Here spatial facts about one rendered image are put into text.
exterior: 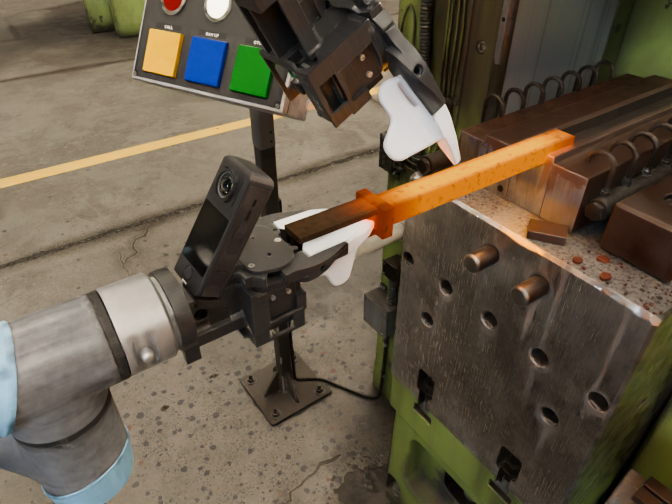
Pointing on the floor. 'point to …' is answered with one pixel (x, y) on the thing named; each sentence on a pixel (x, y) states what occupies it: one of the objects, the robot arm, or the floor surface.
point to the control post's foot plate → (299, 397)
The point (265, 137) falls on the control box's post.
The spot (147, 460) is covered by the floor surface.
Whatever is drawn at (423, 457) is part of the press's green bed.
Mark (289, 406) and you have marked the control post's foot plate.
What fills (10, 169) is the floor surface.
